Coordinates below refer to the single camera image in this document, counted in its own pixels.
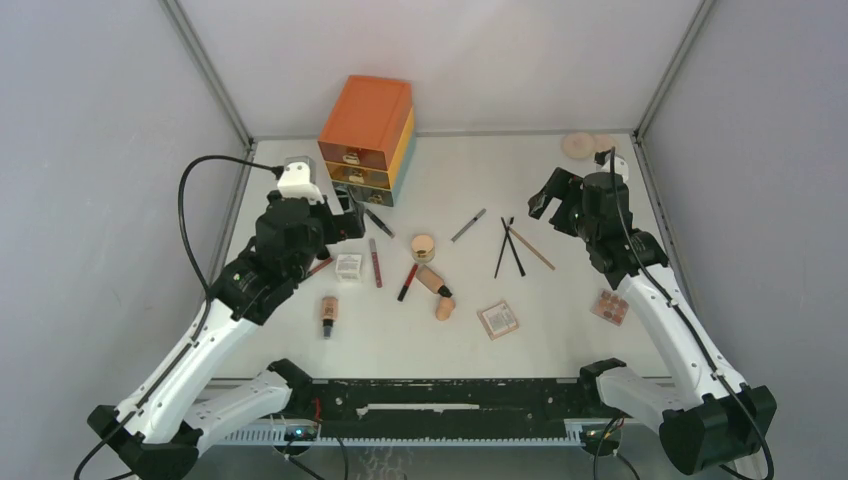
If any square blush compact box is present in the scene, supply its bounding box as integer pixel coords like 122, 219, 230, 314
477, 301, 519, 340

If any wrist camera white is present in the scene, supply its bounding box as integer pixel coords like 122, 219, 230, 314
277, 156, 325, 205
594, 148, 630, 183

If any grey silver pencil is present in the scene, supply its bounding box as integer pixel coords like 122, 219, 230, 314
450, 208, 487, 243

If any pink lip gloss tube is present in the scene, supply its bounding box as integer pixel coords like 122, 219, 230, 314
369, 238, 383, 288

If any black thin brush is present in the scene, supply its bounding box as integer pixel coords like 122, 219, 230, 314
493, 217, 510, 279
501, 217, 526, 277

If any dark concealer stick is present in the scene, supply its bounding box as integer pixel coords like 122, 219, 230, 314
365, 209, 395, 238

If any beige foundation tube black cap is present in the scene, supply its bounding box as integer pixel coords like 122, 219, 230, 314
416, 265, 453, 298

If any round beige powder puff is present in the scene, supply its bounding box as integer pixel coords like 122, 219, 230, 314
561, 132, 596, 160

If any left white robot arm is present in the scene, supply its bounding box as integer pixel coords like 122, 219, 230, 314
88, 188, 365, 479

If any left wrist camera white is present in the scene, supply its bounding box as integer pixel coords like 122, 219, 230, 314
277, 156, 325, 205

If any red lipstick black cap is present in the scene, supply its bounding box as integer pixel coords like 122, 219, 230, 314
397, 263, 419, 302

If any wooden handle brush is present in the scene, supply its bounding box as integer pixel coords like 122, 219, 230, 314
509, 227, 556, 271

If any orange three-drawer organizer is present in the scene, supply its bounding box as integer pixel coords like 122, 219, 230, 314
317, 75, 417, 207

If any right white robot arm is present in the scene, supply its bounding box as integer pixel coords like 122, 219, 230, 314
528, 168, 777, 479

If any eyeshadow palette clear case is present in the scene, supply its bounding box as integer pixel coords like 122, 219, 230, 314
590, 289, 629, 326

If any BB cream tube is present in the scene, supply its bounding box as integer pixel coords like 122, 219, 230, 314
321, 296, 339, 339

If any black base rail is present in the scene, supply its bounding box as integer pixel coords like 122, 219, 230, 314
284, 378, 615, 441

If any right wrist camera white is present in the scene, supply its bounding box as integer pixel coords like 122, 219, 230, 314
594, 148, 630, 183

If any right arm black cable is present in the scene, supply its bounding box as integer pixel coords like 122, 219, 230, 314
606, 146, 776, 480

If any gold lid cream jar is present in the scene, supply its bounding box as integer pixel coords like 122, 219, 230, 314
410, 234, 435, 264

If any small white box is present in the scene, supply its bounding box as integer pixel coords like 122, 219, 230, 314
335, 253, 363, 283

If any beige makeup sponge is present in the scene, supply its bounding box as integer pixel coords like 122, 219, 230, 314
435, 297, 456, 321

